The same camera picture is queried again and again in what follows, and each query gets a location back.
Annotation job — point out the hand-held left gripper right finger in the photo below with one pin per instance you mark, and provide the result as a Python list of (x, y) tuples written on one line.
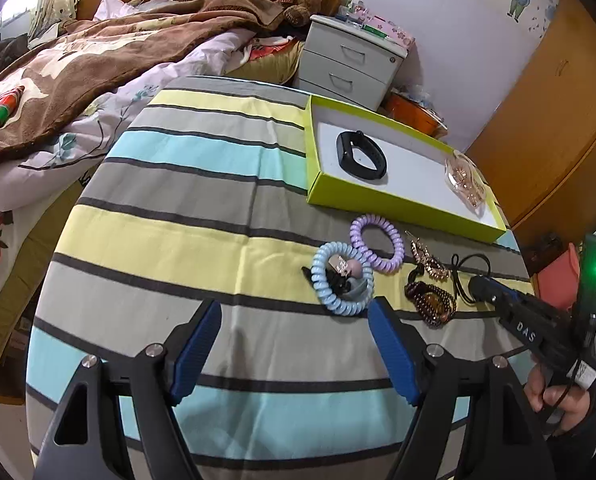
[(392, 350)]

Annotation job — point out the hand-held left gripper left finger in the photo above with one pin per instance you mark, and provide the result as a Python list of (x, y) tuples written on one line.
[(198, 345)]

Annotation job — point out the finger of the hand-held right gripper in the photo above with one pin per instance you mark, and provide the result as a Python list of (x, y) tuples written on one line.
[(487, 289), (522, 327)]

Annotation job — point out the gold rhinestone hair clip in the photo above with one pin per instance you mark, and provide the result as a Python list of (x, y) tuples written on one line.
[(427, 262)]

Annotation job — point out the green cardboard box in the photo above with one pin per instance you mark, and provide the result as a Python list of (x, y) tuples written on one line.
[(412, 170)]

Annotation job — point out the person's right forearm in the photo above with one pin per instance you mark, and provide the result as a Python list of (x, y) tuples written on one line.
[(582, 442)]

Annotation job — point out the person's right hand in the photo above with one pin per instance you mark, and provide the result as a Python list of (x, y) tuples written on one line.
[(572, 402)]

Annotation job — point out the pink plastic bin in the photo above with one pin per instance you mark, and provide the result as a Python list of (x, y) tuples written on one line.
[(557, 272)]

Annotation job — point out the clear hair claw clip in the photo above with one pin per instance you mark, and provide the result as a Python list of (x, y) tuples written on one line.
[(465, 185)]

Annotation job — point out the large wooden wardrobe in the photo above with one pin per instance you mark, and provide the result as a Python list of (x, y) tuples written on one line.
[(552, 125)]

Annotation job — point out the orange box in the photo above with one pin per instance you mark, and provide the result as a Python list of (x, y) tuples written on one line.
[(412, 112)]

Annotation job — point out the black fitness band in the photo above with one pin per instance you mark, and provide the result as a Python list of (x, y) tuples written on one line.
[(343, 152)]

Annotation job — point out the grey drawer nightstand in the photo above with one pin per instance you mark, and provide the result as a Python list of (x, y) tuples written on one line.
[(348, 60)]

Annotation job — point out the pink floral box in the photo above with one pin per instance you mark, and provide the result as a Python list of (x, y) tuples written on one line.
[(392, 27)]

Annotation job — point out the green pen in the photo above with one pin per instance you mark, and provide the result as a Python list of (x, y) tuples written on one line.
[(375, 31)]

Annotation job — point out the red white cloth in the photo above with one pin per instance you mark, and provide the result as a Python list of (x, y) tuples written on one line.
[(268, 51)]

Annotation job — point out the brown blanket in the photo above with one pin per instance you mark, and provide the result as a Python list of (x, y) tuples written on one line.
[(78, 60)]

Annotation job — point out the window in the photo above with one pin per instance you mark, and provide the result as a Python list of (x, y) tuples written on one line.
[(8, 15)]

